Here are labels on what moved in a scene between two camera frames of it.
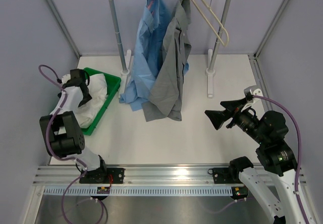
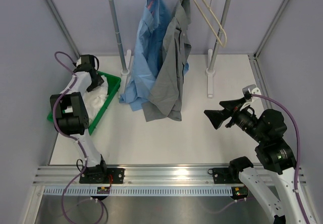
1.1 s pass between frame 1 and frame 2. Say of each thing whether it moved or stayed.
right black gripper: stayed
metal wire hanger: stayed
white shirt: stayed
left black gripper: moved
